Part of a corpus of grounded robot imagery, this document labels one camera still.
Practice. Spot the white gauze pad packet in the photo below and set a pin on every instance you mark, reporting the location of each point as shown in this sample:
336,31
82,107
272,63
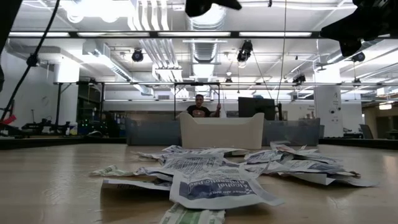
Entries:
256,169

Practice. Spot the person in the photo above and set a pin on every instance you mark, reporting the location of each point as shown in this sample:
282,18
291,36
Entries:
199,110

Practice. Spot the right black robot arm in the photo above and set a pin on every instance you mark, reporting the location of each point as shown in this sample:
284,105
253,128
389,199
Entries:
379,6

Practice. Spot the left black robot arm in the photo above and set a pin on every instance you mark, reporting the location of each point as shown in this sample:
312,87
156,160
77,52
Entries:
7,18

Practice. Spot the green print packet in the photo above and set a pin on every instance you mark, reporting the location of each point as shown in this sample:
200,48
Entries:
109,170
189,216

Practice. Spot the small black robot arm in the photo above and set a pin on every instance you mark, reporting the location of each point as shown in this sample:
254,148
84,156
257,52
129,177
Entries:
43,126

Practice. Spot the silver ribbed air duct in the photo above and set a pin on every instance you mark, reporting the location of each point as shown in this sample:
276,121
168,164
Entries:
205,49

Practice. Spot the dark equipment rack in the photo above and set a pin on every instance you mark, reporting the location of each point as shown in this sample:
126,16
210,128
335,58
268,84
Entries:
88,105

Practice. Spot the grey translucent plastic bin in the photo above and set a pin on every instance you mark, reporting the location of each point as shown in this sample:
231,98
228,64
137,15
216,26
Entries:
149,133
292,133

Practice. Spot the black overhead frame bar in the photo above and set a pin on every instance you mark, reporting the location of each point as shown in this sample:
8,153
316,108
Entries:
124,34

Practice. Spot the small white yellow canister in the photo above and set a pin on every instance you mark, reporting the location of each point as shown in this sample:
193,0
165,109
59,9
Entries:
73,128

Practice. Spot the black monitor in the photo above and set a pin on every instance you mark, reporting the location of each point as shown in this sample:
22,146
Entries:
256,107

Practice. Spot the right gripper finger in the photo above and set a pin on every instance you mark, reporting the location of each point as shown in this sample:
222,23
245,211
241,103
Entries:
332,31

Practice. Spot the black ceiling spotlight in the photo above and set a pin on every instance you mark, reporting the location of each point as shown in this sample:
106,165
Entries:
28,62
137,56
358,57
244,51
299,79

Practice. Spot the white round pillar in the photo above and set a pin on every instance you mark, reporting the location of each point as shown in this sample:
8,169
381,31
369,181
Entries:
328,109

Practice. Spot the lit wall lamp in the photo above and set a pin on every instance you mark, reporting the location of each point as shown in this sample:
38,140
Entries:
385,106

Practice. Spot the dark chair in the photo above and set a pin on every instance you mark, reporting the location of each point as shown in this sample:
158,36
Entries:
366,132

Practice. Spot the white plastic bin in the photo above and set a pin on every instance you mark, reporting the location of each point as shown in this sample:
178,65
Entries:
222,133

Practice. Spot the black rig frame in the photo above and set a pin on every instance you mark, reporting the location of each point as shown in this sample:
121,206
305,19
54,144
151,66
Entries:
58,102

